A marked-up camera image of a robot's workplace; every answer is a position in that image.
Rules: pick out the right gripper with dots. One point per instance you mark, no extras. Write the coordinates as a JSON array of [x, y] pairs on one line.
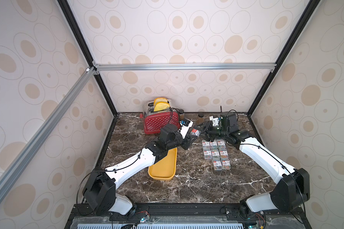
[[211, 131]]

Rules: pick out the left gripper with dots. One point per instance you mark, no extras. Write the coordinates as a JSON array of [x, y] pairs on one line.
[[186, 141]]

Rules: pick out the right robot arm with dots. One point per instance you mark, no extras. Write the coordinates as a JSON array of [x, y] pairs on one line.
[[292, 185]]

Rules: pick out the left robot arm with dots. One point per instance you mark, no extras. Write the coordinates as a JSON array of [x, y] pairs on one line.
[[100, 188]]

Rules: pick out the yellow storage tray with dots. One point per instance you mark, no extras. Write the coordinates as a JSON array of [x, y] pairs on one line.
[[165, 169]]

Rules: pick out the left spice jar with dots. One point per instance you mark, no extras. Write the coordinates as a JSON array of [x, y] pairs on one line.
[[181, 114]]

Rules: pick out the red toaster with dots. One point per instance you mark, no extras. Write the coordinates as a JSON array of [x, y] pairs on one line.
[[153, 122]]

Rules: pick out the yellow toast slice front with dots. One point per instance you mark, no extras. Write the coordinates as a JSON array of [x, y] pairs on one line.
[[160, 106]]

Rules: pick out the yellow toast slice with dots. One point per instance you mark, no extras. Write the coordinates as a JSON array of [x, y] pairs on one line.
[[160, 99], [160, 106]]

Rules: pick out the yellow toast slice rear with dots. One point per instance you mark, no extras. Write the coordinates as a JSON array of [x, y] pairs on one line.
[[160, 99]]

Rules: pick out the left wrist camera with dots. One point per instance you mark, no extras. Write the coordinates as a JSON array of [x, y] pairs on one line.
[[185, 125]]

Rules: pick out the horizontal aluminium rail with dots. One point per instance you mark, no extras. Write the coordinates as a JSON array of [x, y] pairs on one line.
[[180, 67]]

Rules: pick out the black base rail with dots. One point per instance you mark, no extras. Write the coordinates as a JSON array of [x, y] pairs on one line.
[[186, 216]]

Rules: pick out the left aluminium rail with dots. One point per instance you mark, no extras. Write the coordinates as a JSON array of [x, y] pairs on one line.
[[16, 168]]

